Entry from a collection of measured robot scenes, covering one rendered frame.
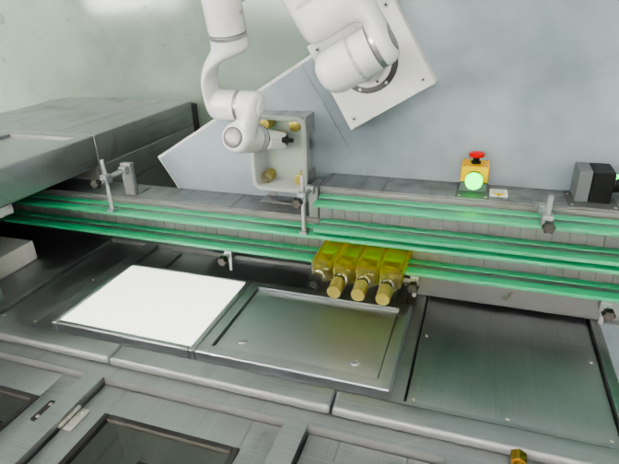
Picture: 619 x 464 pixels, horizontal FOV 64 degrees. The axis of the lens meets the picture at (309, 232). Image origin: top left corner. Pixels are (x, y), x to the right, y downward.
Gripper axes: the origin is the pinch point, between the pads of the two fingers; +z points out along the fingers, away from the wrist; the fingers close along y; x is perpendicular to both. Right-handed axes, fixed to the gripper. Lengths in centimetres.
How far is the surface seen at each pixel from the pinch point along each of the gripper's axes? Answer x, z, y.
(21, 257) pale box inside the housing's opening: -44, -15, -83
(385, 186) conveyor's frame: -10.7, -0.2, 32.7
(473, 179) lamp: -6, -3, 56
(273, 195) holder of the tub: -18.0, 9.7, -4.4
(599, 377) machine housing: -47, -18, 88
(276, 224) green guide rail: -24.3, -4.4, 2.9
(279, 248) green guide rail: -31.6, -3.1, 3.7
